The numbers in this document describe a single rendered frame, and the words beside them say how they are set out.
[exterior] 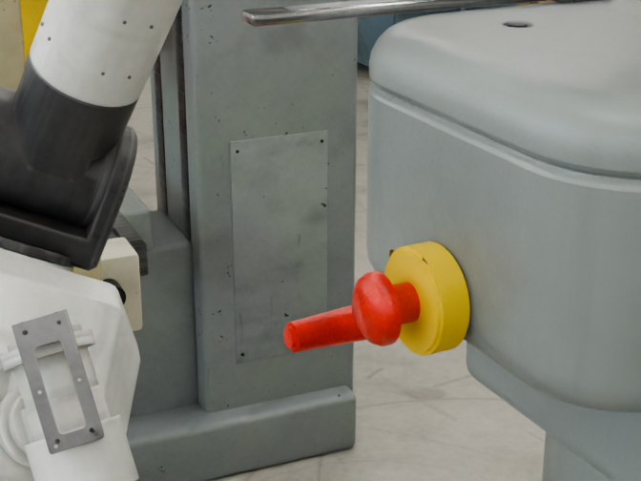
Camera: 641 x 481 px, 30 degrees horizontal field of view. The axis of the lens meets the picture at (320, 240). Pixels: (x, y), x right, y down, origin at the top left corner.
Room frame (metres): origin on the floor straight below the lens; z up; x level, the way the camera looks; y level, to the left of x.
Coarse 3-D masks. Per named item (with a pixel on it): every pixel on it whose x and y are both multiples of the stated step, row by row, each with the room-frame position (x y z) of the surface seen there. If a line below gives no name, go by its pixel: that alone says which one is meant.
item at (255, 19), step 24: (360, 0) 0.72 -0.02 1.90; (384, 0) 0.72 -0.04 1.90; (408, 0) 0.72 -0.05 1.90; (432, 0) 0.73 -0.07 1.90; (456, 0) 0.73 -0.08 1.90; (480, 0) 0.74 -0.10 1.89; (504, 0) 0.75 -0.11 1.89; (528, 0) 0.75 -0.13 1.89; (552, 0) 0.76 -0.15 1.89; (576, 0) 0.76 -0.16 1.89; (264, 24) 0.68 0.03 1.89
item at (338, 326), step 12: (324, 312) 0.68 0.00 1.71; (336, 312) 0.68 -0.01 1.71; (348, 312) 0.68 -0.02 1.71; (288, 324) 0.67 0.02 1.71; (300, 324) 0.66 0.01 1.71; (312, 324) 0.67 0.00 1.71; (324, 324) 0.67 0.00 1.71; (336, 324) 0.67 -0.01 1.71; (348, 324) 0.67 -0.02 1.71; (288, 336) 0.66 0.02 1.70; (300, 336) 0.66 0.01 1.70; (312, 336) 0.66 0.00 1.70; (324, 336) 0.66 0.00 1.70; (336, 336) 0.67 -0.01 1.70; (348, 336) 0.67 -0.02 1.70; (360, 336) 0.68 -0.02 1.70; (300, 348) 0.66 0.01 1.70; (312, 348) 0.66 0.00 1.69
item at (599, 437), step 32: (480, 352) 0.72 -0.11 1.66; (512, 384) 0.69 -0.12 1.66; (544, 416) 0.66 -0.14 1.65; (576, 416) 0.63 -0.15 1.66; (608, 416) 0.61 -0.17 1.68; (640, 416) 0.58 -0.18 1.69; (576, 448) 0.63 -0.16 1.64; (608, 448) 0.61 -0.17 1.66; (640, 448) 0.58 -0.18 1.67; (640, 480) 0.58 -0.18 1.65
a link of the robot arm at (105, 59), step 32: (64, 0) 0.86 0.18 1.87; (96, 0) 0.85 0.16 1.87; (128, 0) 0.85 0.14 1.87; (160, 0) 0.86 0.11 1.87; (64, 32) 0.86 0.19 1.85; (96, 32) 0.85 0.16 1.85; (128, 32) 0.86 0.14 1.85; (160, 32) 0.87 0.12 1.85; (32, 64) 0.88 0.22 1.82; (64, 64) 0.86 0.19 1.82; (96, 64) 0.86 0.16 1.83; (128, 64) 0.87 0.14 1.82; (96, 96) 0.87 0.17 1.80; (128, 96) 0.88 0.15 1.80
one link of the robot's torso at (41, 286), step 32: (0, 256) 0.84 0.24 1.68; (32, 256) 0.86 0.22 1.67; (64, 256) 0.88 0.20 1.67; (0, 288) 0.81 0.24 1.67; (32, 288) 0.82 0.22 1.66; (64, 288) 0.84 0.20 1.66; (96, 288) 0.86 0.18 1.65; (0, 320) 0.80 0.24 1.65; (96, 320) 0.83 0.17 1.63; (128, 320) 0.88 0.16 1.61; (0, 352) 0.78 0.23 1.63; (96, 352) 0.82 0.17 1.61; (128, 352) 0.85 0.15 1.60; (0, 384) 0.77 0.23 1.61; (128, 384) 0.84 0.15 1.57; (128, 416) 0.83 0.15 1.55; (0, 448) 0.74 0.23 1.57; (0, 480) 0.73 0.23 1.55; (32, 480) 0.74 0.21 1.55
